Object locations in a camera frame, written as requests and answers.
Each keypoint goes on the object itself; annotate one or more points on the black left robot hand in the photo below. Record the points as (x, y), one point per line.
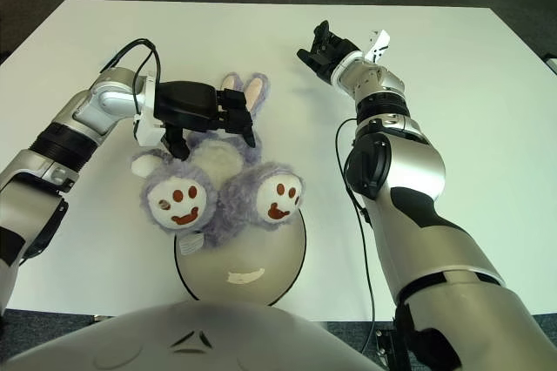
(187, 103)

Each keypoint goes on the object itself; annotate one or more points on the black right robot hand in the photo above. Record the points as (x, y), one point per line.
(333, 55)

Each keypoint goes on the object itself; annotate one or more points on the purple plush rabbit doll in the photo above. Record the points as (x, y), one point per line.
(217, 197)

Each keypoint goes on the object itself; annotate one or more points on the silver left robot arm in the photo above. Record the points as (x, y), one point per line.
(74, 127)

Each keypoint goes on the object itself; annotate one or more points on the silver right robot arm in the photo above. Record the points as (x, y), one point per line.
(404, 188)

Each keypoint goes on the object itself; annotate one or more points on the white plate with black rim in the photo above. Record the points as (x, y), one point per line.
(257, 258)

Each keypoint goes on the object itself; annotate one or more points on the white furniture edge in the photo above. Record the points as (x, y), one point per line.
(552, 64)

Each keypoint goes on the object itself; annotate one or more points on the grey robot torso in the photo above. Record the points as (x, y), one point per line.
(196, 340)

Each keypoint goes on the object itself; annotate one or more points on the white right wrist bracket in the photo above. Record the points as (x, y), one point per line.
(377, 46)

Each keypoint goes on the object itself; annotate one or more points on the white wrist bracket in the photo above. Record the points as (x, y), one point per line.
(145, 131)
(377, 46)

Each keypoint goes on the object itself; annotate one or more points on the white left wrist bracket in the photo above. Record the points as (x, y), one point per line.
(145, 131)

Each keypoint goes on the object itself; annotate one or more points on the black bracket under table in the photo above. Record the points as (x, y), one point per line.
(384, 347)

